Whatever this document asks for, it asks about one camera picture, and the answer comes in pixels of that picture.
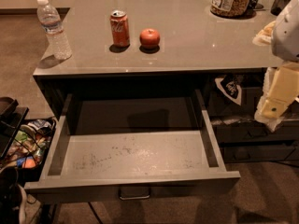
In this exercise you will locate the metal drawer handle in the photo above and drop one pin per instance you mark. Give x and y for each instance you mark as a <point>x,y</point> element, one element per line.
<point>134,193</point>

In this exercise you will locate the orange soda can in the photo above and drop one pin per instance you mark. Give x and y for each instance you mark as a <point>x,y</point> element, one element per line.
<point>120,28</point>

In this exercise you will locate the grey top drawer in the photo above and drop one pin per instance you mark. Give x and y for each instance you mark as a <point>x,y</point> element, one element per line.
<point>163,143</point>

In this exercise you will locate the black tray stand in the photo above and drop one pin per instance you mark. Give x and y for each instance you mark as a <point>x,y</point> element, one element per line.
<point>11,118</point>

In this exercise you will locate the bin of snack packets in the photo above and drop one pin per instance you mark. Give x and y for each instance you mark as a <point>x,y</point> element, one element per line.
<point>30,144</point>

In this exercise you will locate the clear plastic water bottle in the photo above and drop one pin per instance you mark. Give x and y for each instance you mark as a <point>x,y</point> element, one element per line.
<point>52,24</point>

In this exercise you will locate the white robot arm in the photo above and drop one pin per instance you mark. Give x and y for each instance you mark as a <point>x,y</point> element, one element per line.
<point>283,34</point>

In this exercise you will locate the red apple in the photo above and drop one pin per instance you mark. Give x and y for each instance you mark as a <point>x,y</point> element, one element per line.
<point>149,38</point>

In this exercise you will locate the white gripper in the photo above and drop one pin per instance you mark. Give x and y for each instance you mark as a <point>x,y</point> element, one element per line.
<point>287,34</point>

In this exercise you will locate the black white snack bag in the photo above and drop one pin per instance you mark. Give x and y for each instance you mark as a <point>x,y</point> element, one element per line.
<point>229,86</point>

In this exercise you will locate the grey counter cabinet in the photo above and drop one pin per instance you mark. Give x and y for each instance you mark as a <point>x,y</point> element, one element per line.
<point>194,44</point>

